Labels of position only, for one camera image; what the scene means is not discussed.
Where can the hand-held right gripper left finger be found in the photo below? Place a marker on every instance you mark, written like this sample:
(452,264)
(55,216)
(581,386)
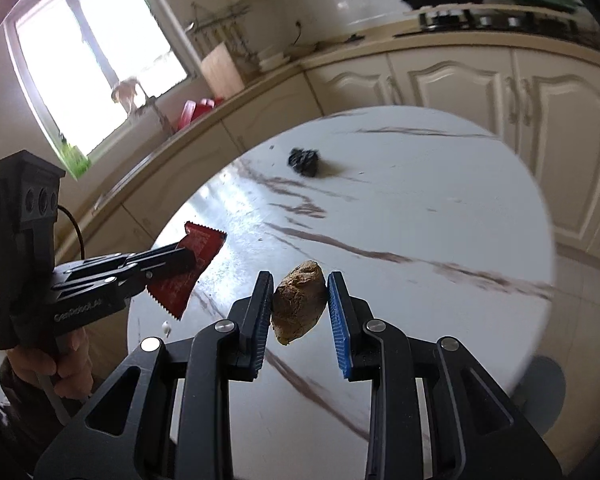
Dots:
(265,320)

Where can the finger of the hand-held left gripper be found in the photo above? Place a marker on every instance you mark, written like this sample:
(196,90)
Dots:
(150,257)
(145,280)

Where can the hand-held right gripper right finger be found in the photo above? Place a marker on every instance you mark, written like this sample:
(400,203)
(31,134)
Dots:
(337,325)

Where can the brown lumpy root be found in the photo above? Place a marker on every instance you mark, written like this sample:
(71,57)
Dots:
(297,305)

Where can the red snack wrapper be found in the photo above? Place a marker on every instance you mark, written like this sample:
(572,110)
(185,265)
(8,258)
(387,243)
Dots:
(202,242)

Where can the grey plastic bin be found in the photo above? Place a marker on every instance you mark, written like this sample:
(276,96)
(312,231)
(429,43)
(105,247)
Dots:
(545,395)

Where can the person's left forearm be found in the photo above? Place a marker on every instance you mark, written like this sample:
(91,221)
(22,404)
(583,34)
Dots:
(30,415)

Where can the person's left hand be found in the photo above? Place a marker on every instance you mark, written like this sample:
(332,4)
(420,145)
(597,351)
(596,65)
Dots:
(40,365)

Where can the small white scrap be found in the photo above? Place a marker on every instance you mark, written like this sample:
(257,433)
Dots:
(166,328)

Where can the round marble table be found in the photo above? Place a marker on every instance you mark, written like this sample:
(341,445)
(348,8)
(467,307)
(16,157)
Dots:
(405,210)

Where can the metal faucet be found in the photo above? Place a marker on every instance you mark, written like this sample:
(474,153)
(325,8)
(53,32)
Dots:
(160,115)

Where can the red plastic basket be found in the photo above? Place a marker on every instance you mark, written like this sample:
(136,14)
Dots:
(190,112)

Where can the black crumpled bag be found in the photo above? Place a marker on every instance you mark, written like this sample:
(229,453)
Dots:
(304,161)

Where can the pink rag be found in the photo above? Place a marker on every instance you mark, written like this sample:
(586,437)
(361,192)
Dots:
(125,92)

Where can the wooden cutting board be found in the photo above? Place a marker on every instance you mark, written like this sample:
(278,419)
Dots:
(222,72)

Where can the kitchen window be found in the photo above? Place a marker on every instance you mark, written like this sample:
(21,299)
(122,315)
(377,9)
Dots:
(105,35)

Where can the stack of white dishes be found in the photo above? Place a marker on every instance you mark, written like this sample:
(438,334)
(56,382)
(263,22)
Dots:
(272,60)

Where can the metal utensil rack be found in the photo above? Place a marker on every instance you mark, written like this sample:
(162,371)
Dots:
(220,20)

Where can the cream base cabinets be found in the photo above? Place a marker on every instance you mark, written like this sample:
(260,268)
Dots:
(455,75)

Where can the black gas stove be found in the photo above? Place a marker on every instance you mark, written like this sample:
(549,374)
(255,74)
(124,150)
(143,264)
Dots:
(480,20)

